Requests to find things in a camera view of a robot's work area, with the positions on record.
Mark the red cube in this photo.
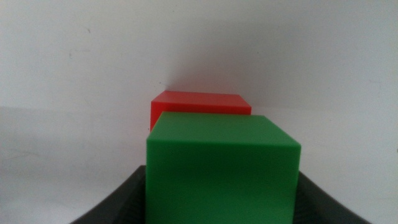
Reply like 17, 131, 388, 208
150, 90, 252, 131

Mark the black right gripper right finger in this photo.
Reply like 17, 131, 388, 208
295, 170, 373, 224

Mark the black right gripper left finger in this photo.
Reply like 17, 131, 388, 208
70, 164, 147, 224

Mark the green cube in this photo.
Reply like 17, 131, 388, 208
145, 111, 302, 224

